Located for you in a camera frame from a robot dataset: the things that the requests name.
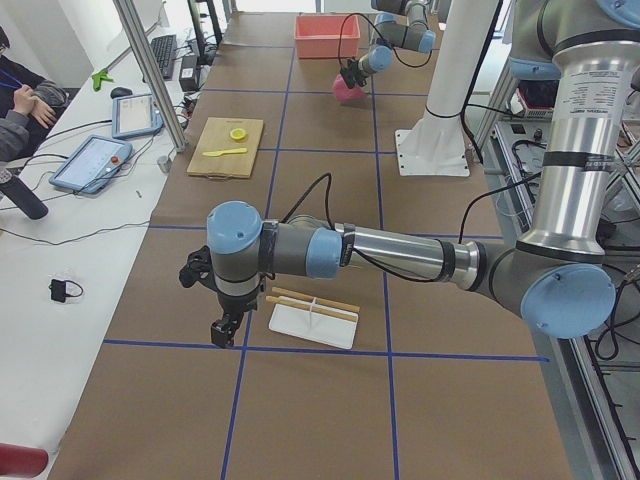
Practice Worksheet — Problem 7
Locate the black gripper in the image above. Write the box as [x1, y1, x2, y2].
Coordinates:
[341, 58, 367, 88]
[210, 289, 260, 348]

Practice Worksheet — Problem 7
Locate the pink wiping cloth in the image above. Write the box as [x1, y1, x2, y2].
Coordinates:
[332, 75, 367, 103]

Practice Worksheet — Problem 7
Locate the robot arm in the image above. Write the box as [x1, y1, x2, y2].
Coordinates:
[337, 0, 436, 89]
[196, 1, 639, 348]

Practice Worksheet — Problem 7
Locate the person's forearm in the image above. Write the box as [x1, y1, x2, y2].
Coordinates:
[0, 110, 30, 162]

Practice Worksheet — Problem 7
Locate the person's hand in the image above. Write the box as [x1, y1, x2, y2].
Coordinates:
[13, 85, 56, 128]

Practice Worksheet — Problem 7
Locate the pink plastic bin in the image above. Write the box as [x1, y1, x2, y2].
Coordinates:
[294, 15, 360, 59]

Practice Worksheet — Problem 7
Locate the white towel rack tray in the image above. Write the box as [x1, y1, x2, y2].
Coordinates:
[269, 304, 359, 349]

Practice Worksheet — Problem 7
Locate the lemon slice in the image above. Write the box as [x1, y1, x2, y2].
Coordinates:
[229, 128, 247, 141]

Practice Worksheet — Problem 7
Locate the yellow plastic knife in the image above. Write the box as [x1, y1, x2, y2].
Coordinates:
[202, 147, 248, 158]

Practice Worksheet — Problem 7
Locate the bamboo cutting board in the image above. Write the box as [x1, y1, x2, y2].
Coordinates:
[187, 117, 264, 179]

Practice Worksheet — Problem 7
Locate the black power adapter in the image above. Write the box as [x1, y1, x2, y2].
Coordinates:
[178, 54, 200, 92]

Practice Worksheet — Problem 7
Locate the small black clip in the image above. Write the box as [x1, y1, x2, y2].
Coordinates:
[49, 278, 84, 303]

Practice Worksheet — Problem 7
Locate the black keyboard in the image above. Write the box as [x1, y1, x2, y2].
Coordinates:
[150, 35, 177, 80]

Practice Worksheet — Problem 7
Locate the near teach pendant tablet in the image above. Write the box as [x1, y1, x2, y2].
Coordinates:
[49, 135, 133, 195]

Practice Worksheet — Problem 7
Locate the teach pendant tablet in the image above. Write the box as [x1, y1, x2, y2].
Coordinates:
[49, 135, 133, 195]
[111, 93, 164, 139]

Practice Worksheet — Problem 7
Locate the far teach pendant tablet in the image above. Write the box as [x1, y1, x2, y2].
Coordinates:
[111, 93, 164, 139]

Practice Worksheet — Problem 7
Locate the black computer mouse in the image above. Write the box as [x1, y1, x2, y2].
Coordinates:
[110, 87, 133, 99]

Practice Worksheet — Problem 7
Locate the red object at corner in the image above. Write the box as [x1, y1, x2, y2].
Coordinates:
[0, 443, 49, 478]

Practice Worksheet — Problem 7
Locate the green plastic clamp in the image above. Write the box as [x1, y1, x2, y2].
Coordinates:
[91, 69, 114, 92]

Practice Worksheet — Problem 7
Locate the black bottle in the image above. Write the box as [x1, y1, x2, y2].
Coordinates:
[1, 167, 49, 220]

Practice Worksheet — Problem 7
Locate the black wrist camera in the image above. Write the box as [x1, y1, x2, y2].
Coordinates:
[179, 246, 216, 291]

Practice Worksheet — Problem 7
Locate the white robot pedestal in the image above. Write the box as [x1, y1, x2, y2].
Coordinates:
[395, 0, 502, 177]

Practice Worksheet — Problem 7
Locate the aluminium frame post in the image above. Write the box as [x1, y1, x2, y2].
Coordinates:
[113, 0, 187, 153]

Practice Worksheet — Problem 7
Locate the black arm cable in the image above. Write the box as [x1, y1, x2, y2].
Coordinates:
[279, 172, 544, 284]

